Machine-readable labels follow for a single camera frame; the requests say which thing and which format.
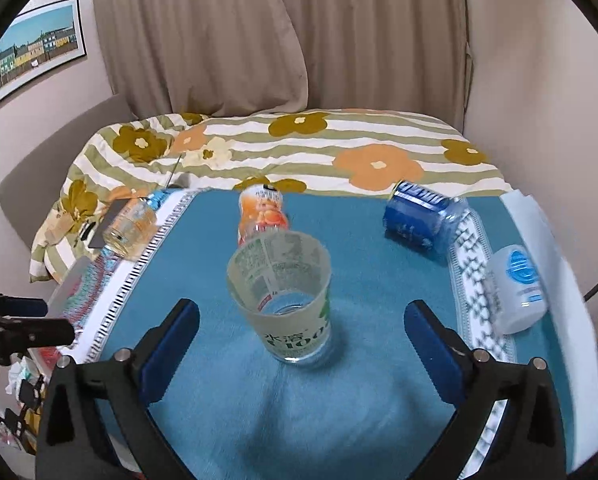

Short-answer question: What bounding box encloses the blue labelled plastic bottle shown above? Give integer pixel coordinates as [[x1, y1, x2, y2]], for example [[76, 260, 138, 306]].
[[383, 179, 472, 254]]

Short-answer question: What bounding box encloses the pile of clutter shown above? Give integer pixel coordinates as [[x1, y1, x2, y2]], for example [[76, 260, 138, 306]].
[[0, 345, 60, 457]]

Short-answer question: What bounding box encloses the teal mat with patterned border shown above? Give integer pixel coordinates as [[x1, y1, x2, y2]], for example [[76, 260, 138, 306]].
[[44, 187, 598, 480]]

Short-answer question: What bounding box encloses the black phone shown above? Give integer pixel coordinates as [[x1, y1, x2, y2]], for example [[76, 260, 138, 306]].
[[89, 200, 125, 251]]

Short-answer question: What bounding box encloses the grey upholstered bed frame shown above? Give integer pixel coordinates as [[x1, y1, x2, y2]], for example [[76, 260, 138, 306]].
[[0, 94, 130, 241]]

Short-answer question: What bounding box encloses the floral striped blanket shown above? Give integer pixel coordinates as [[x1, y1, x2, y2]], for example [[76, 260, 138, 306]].
[[29, 108, 515, 284]]

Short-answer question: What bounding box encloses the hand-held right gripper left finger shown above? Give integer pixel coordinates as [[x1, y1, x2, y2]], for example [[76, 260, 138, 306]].
[[35, 298, 200, 480]]

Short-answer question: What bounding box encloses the clear printed plastic cup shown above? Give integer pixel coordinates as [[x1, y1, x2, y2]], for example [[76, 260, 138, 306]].
[[227, 231, 333, 366]]

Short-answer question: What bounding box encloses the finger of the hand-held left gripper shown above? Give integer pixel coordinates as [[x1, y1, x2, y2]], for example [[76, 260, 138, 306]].
[[0, 292, 48, 317], [0, 309, 75, 350]]

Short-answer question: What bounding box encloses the clear bottle with yellow liquid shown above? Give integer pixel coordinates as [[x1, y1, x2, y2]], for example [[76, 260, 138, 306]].
[[101, 190, 172, 261]]

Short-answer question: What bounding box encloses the beige curtain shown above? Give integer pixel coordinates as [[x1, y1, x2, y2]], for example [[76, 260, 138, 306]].
[[91, 0, 310, 119], [273, 0, 473, 134]]

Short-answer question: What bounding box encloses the framed picture of houses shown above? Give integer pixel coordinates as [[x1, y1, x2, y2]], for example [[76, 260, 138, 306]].
[[0, 0, 88, 112]]

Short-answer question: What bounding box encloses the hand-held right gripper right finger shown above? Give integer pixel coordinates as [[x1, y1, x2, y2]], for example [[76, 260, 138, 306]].
[[404, 300, 567, 480]]

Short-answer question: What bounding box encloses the orange labelled drink bottle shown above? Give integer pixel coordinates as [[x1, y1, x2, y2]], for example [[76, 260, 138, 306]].
[[237, 184, 290, 248]]

